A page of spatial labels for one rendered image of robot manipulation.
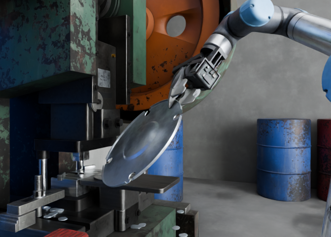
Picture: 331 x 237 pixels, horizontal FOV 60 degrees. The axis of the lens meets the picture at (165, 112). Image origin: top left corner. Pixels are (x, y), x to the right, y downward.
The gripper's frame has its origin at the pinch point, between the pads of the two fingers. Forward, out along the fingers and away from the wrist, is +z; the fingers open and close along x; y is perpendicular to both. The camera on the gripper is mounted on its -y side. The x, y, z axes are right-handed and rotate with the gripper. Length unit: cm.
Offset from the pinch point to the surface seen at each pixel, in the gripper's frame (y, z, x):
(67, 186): -14.6, 33.0, -4.0
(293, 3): -167, -289, 127
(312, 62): -150, -239, 187
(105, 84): -14.4, 4.3, -14.6
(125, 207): -4.3, 28.4, 8.9
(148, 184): 1.3, 20.5, 7.5
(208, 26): -15.8, -39.3, 0.4
